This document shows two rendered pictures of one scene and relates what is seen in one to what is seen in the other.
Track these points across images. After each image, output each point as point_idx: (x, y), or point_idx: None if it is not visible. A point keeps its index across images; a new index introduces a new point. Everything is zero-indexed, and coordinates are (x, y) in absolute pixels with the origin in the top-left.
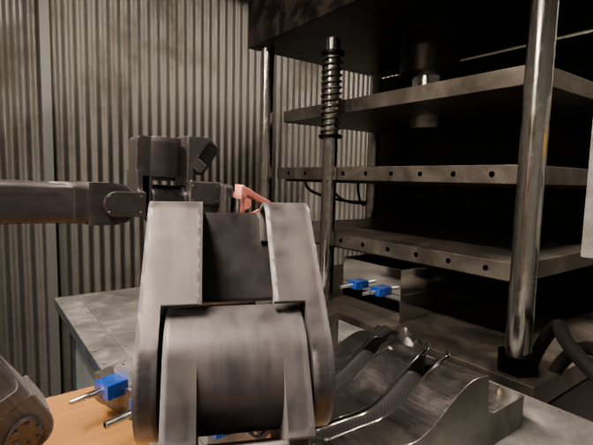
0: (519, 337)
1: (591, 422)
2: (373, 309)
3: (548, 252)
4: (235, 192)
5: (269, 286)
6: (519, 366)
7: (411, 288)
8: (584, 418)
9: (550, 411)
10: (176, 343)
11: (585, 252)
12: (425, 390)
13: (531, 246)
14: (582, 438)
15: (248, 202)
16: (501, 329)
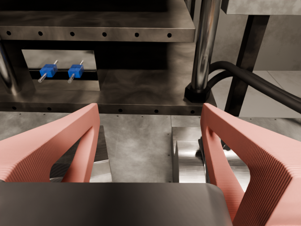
0: (204, 80)
1: (265, 118)
2: (72, 87)
3: (175, 8)
4: (279, 210)
5: None
6: (206, 97)
7: (99, 61)
8: (261, 117)
9: (249, 122)
10: None
11: (230, 11)
12: None
13: (217, 15)
14: (277, 132)
15: (96, 116)
16: (153, 67)
